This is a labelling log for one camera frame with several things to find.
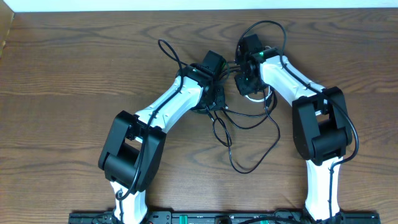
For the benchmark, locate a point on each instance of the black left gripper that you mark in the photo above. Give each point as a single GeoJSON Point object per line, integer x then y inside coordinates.
{"type": "Point", "coordinates": [221, 101]}

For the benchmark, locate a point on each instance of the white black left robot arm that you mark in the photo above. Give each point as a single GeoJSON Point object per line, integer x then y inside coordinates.
{"type": "Point", "coordinates": [133, 148]}

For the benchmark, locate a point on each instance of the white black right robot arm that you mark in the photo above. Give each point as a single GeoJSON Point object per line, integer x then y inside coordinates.
{"type": "Point", "coordinates": [321, 131]}

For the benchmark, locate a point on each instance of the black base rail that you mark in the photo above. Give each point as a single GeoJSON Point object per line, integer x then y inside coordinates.
{"type": "Point", "coordinates": [279, 216]}

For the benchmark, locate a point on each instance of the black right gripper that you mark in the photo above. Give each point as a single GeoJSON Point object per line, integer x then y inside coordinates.
{"type": "Point", "coordinates": [243, 89]}

